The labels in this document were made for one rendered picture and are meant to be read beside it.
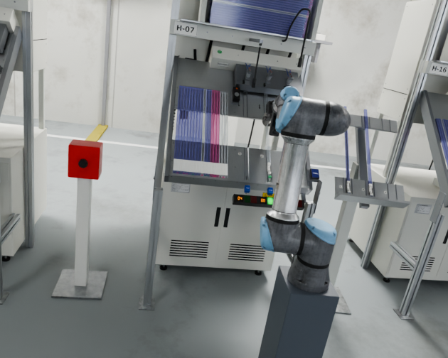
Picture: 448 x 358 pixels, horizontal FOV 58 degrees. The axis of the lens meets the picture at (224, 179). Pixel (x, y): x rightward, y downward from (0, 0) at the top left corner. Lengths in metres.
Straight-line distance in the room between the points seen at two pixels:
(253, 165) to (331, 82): 3.90
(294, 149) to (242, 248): 1.15
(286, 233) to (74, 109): 4.51
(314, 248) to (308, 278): 0.11
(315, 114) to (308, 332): 0.78
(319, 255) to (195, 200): 0.97
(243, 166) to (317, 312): 0.76
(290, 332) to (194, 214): 0.95
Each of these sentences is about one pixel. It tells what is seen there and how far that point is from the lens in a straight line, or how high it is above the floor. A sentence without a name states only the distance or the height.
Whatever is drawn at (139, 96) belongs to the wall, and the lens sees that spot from 5.43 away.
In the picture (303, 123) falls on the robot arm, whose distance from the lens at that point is 1.33.
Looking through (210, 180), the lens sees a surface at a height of 0.72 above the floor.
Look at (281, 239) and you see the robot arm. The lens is 1.39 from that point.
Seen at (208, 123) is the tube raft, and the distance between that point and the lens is 1.99.
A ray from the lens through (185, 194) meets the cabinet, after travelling 2.20.
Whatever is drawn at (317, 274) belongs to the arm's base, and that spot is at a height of 0.62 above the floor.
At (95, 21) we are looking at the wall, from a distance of 5.43.
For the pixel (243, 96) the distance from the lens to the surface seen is 2.15.
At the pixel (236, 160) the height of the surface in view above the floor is 0.80.
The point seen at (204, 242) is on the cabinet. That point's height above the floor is 0.22.
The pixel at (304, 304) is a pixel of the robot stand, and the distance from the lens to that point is 1.50.
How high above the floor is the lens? 1.34
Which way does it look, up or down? 19 degrees down
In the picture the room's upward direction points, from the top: 9 degrees clockwise
